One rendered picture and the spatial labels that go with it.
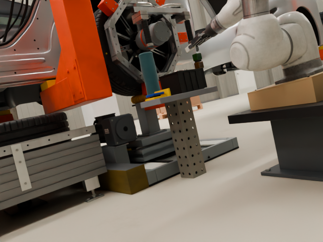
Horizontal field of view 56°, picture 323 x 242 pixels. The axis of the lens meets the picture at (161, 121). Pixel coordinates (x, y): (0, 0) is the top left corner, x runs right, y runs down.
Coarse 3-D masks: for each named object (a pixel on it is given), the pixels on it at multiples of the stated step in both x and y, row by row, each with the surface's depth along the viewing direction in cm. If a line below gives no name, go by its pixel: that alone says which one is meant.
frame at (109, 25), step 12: (120, 0) 191; (132, 0) 192; (144, 0) 198; (120, 12) 186; (108, 24) 181; (168, 24) 213; (108, 36) 184; (180, 48) 214; (120, 60) 182; (168, 60) 214; (132, 72) 187; (168, 72) 205
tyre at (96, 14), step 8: (96, 16) 188; (104, 16) 188; (96, 24) 185; (104, 32) 187; (104, 40) 187; (104, 48) 186; (104, 56) 186; (112, 64) 188; (112, 72) 189; (120, 72) 191; (112, 80) 194; (120, 80) 191; (128, 80) 195; (112, 88) 205; (120, 88) 202; (128, 88) 197; (136, 88) 198; (128, 96) 219
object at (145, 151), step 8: (152, 144) 202; (160, 144) 198; (168, 144) 202; (128, 152) 201; (136, 152) 194; (144, 152) 189; (152, 152) 193; (160, 152) 197; (168, 152) 201; (136, 160) 196; (144, 160) 189
